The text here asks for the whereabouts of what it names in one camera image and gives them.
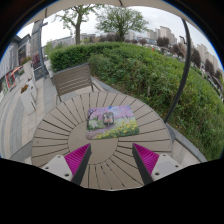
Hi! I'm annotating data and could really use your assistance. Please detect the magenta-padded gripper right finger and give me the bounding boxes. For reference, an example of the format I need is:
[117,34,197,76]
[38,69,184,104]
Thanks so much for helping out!
[132,143,184,186]

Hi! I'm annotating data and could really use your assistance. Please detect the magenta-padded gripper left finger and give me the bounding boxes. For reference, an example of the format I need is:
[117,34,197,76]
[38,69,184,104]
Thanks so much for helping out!
[40,143,92,186]

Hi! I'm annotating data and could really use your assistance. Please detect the grey transparent computer mouse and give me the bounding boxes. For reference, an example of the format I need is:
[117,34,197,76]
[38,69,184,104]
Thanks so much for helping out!
[102,111,116,127]

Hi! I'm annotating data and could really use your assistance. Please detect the flower print mouse pad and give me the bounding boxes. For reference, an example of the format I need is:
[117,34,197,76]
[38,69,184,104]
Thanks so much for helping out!
[85,105,140,141]

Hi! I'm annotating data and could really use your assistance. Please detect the white planter with flowers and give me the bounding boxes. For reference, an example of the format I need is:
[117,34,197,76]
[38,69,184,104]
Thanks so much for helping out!
[19,83,37,116]
[20,55,35,82]

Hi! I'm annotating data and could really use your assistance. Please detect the brown slatted chair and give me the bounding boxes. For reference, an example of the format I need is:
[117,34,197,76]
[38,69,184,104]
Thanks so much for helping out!
[50,63,102,103]

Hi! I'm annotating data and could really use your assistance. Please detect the green hedge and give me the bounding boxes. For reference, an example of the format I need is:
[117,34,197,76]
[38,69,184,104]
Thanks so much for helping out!
[48,41,224,162]

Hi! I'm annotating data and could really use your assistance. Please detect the dark curved parasol pole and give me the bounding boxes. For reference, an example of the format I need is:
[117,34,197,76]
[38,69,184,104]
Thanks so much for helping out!
[162,18,193,125]

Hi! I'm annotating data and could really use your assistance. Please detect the grey shopfront building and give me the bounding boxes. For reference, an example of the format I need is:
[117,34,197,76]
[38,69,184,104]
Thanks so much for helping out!
[0,34,33,98]

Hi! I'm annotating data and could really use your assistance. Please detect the distant beige apartment blocks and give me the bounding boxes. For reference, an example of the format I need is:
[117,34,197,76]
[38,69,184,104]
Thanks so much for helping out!
[146,25,224,78]

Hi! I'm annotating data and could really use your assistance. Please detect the grey sign pillar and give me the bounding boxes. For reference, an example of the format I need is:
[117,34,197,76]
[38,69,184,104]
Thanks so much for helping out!
[29,19,50,82]

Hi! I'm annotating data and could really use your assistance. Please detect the bare-trunked green tree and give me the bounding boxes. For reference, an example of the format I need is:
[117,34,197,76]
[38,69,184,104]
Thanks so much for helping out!
[54,3,102,46]

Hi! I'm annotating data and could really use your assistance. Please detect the round-crowned green tree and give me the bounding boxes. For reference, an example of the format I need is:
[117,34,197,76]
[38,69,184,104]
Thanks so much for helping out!
[95,5,150,43]

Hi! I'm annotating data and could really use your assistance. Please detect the beige parasol canopy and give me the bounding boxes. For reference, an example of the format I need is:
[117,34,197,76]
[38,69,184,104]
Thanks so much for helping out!
[33,0,201,22]

